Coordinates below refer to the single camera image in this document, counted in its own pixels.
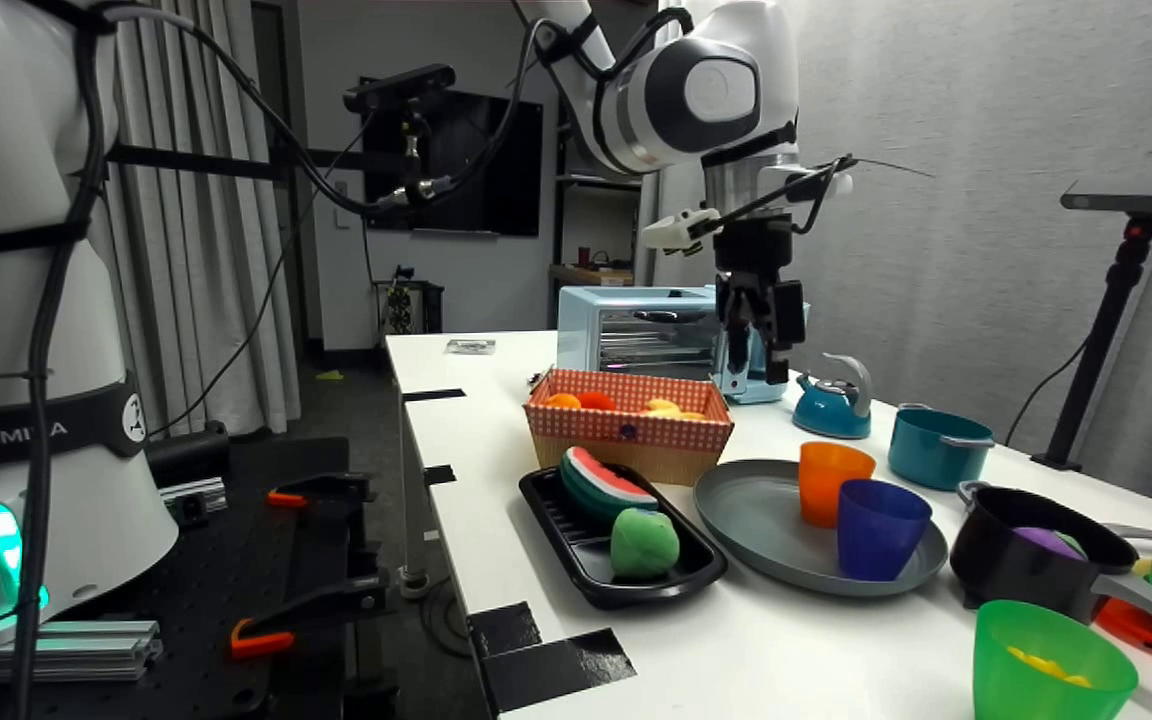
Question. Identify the orange plastic cup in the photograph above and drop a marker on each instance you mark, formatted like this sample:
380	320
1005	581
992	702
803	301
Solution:
820	473

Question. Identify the orange slice plush toy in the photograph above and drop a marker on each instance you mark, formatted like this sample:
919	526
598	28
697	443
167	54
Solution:
563	403

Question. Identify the green pear plush toy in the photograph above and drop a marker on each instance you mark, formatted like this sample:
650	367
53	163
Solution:
647	547

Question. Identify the light blue toy oven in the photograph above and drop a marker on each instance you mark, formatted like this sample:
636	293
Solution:
650	335

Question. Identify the green plastic cup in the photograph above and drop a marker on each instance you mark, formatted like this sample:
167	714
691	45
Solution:
1043	665

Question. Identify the black tape strips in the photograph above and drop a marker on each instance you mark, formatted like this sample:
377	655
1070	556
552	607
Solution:
519	665

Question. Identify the teal pot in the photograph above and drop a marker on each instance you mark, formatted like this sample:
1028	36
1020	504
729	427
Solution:
936	451

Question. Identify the blue plastic cup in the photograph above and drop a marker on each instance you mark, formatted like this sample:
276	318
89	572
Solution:
878	529

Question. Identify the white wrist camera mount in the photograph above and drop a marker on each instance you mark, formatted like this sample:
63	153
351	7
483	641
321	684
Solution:
686	229

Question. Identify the grey round plate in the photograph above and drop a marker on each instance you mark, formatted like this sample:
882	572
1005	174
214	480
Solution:
753	508

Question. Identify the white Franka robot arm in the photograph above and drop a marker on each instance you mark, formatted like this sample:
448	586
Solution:
76	498

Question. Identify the yellow plush toy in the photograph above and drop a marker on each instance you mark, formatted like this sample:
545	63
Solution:
670	411

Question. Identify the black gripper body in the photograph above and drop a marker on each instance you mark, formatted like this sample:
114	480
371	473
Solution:
753	286

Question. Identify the black pot with toys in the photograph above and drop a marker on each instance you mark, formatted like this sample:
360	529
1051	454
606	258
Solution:
1020	547

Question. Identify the orange handled clamp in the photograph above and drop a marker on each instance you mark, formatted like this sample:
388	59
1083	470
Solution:
276	634
300	493

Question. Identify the black oven tray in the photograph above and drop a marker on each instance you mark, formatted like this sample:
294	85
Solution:
584	550

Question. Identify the orange round plush toy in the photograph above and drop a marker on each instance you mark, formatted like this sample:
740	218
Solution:
592	403

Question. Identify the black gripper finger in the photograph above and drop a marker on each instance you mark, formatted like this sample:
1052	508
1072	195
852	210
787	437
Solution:
779	363
733	367

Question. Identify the black camera tripod stand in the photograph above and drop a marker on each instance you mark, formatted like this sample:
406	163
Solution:
1134	205

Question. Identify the watermelon slice plush toy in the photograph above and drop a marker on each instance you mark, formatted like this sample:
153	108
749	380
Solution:
598	491

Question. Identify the wall mounted black monitor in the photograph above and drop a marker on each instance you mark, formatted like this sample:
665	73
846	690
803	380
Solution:
448	163

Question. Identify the teal toy kettle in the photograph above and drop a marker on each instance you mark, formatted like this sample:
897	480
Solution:
836	403

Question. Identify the orange checkered basket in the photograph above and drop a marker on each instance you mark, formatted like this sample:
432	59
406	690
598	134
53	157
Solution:
652	451

